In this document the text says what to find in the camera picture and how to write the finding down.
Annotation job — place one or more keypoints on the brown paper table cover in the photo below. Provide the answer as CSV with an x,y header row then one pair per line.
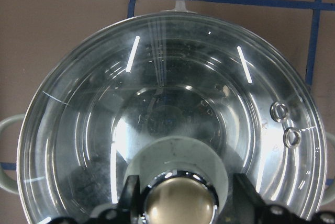
x,y
36,34

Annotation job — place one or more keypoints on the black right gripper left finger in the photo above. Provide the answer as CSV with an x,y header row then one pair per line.
x,y
129,203

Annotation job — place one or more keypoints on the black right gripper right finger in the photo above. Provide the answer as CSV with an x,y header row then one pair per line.
x,y
247,202

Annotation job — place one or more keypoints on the glass pot lid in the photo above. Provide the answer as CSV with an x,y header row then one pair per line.
x,y
167,94

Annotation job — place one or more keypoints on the pale green cooking pot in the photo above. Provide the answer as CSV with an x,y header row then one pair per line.
x,y
10,185

